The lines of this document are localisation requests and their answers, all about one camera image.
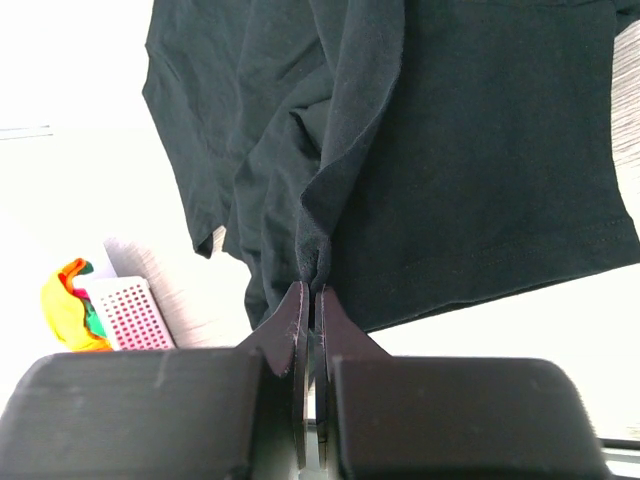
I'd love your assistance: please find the green t-shirt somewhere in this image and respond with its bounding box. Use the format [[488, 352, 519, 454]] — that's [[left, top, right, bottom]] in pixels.
[[76, 289, 107, 339]]

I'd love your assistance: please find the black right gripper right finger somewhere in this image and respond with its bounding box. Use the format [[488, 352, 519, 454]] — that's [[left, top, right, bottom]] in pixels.
[[315, 288, 611, 479]]

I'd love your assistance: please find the orange t-shirt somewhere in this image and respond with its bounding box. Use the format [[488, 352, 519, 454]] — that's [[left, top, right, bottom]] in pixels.
[[40, 258, 112, 353]]

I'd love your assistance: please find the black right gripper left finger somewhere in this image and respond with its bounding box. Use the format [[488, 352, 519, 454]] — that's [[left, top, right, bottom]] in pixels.
[[1, 282, 309, 479]]

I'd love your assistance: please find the black t-shirt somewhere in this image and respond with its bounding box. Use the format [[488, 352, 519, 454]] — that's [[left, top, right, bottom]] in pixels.
[[143, 1, 639, 332]]

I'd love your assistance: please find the white plastic laundry basket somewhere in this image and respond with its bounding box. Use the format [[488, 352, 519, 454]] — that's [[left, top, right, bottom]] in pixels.
[[75, 276, 175, 351]]

